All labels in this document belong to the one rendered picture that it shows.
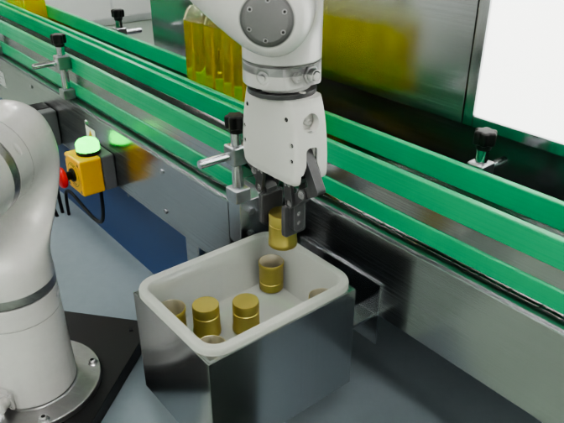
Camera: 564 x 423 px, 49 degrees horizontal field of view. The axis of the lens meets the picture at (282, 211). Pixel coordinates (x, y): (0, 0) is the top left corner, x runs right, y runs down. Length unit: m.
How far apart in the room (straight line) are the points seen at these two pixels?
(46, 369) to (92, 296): 0.32
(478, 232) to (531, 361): 0.15
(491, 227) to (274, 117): 0.26
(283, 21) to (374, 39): 0.45
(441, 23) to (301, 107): 0.32
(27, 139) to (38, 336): 0.27
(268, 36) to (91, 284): 0.83
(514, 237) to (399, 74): 0.36
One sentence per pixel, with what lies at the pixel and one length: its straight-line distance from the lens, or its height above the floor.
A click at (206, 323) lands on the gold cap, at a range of 0.79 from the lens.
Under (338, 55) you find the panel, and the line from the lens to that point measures 1.05.
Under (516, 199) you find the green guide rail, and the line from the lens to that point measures 0.78.
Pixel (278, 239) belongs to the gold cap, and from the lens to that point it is 0.74.
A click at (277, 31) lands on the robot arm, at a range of 0.55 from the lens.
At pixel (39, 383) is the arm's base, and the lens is 0.97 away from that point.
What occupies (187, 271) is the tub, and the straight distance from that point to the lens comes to 0.82.
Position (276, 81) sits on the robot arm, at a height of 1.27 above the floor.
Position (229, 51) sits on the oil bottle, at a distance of 1.03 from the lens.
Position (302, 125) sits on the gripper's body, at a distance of 0.65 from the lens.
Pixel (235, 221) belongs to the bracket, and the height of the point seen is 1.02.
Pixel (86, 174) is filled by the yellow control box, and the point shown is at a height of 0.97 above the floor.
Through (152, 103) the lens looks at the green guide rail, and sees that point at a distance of 1.06.
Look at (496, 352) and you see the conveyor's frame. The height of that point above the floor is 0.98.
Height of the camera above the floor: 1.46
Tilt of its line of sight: 28 degrees down
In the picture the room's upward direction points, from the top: straight up
